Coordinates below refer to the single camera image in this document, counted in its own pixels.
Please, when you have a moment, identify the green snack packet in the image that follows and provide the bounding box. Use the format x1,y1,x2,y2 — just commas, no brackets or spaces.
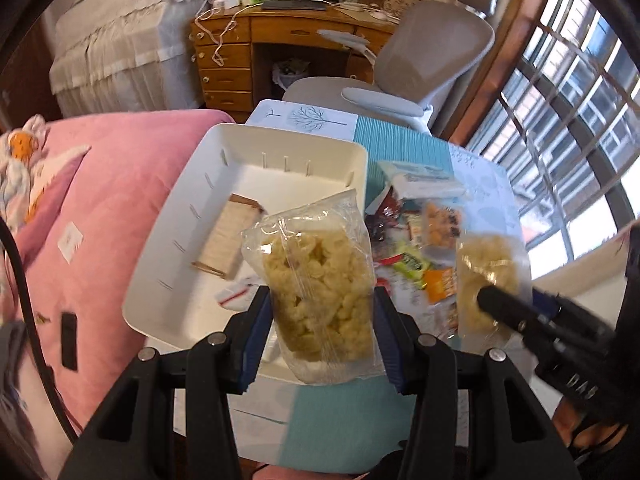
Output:
391,241,432,289

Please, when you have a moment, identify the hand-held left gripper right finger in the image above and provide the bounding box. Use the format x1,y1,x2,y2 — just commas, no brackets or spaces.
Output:
372,285,583,480

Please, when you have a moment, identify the dark red snack packet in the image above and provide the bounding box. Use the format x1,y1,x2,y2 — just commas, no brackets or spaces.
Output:
365,194,407,242

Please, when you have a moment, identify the person's right forearm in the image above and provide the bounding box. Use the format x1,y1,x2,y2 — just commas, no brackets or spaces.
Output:
552,400,632,467

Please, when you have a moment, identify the white plastic basket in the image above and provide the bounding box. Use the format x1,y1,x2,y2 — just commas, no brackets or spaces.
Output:
121,122,370,386

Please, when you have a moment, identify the beige wafer packet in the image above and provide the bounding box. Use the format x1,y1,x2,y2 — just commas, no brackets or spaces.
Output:
191,194,265,281

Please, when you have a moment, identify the grey office chair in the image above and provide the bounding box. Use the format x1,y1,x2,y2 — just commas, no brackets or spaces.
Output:
281,0,506,137

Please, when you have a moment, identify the window grille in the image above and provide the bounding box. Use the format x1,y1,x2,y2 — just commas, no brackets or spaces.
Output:
492,0,640,266

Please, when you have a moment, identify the black keyboard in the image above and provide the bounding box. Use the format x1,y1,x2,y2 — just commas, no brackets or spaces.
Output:
261,0,327,12

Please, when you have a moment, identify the bed with white lace cover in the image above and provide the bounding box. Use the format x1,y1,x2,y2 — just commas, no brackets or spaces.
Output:
47,0,213,111

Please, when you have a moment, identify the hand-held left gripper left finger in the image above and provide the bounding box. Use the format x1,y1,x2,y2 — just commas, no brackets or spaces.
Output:
57,285,273,480

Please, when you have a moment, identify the waste bin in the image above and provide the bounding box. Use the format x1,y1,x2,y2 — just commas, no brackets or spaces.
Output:
272,59,312,100

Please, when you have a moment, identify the printed cartoon cloth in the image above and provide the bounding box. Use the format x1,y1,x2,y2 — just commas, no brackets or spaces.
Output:
0,114,52,228

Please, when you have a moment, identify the clear packet with orange pieces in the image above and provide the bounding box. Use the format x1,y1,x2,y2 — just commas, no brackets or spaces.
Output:
421,201,463,252

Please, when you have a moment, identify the clear puffed snack packet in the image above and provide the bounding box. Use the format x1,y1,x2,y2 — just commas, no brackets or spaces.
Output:
241,189,386,386
455,232,533,346

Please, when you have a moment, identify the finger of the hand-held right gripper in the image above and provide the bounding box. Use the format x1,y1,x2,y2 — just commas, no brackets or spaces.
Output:
531,286,617,343
476,285,540,335

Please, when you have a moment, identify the wooden desk with drawers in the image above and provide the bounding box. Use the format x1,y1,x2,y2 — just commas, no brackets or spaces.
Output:
190,1,397,126

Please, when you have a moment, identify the flat black rectangular device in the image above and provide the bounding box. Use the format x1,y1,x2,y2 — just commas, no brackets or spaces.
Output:
60,312,80,372

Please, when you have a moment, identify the white hanging cable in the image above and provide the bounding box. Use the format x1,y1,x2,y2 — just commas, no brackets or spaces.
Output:
191,0,263,67

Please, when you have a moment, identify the orange snack packet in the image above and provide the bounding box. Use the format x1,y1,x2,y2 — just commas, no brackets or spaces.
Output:
424,266,459,307

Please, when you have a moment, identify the large clear white-filled packet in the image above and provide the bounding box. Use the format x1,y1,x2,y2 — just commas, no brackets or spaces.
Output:
376,160,467,200

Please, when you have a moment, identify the leaf print tablecloth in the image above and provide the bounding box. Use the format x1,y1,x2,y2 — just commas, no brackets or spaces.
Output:
220,99,533,467

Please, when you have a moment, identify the white cloth label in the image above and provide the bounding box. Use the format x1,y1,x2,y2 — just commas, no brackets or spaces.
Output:
56,221,84,264

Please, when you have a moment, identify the black cable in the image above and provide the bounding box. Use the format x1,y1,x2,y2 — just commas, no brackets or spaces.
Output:
0,219,83,443

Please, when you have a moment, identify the small white red packet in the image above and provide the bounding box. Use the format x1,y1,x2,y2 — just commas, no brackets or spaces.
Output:
212,276,261,311

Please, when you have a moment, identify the pink blanket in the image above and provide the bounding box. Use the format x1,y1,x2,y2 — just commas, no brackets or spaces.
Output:
0,109,237,443

